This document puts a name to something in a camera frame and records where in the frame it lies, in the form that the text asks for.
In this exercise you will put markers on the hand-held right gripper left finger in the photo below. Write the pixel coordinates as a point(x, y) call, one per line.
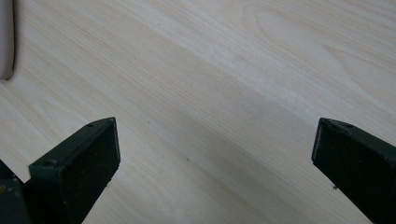
point(77, 168)

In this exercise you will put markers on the white rounded object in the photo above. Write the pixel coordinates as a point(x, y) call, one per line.
point(5, 37)

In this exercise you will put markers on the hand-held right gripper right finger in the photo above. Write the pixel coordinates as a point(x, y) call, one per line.
point(358, 161)

